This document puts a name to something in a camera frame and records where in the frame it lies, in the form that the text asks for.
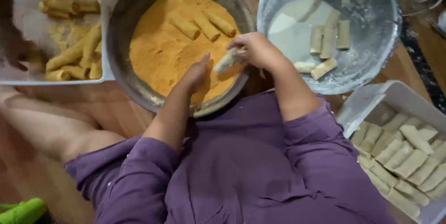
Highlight person's left hand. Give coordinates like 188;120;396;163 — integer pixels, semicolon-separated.
178;53;212;94

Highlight person's right hand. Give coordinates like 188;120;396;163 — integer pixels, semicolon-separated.
226;32;283;74

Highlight batter-wet pale spring roll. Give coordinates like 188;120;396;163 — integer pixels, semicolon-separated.
213;47;244;74

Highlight crumb-coated spring roll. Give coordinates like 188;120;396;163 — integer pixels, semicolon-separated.
170;16;201;41
205;10;238;38
193;15;221;43

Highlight orange breadcrumbs heap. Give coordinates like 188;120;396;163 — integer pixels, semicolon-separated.
129;0;245;105

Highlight white liquid batter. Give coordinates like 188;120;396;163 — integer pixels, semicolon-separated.
268;0;349;78

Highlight metal bowl with orange crumbs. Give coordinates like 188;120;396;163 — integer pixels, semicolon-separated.
106;0;257;119

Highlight group of batter-soaked pale rolls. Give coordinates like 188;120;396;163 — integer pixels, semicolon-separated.
294;9;351;81

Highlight person's purple garment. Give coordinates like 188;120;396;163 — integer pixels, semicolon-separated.
64;90;398;224

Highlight pile of crumb-coated rolls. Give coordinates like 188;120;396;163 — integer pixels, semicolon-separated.
38;0;104;81

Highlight metal bowl with white batter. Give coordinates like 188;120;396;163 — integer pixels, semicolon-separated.
257;0;403;95

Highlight white plastic container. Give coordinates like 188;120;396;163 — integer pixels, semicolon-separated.
336;79;446;224

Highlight person's bare leg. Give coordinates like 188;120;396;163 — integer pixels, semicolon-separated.
0;85;127;164

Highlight white plastic tray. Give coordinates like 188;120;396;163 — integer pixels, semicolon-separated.
0;0;118;86

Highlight dark patterned mat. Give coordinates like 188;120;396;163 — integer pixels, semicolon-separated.
400;18;446;114

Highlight rows of uncoated pale rolls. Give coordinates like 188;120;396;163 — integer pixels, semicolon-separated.
350;113;446;218

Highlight green object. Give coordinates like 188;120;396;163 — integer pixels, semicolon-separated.
0;197;48;224

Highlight white cable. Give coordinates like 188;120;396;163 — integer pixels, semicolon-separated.
402;0;446;18

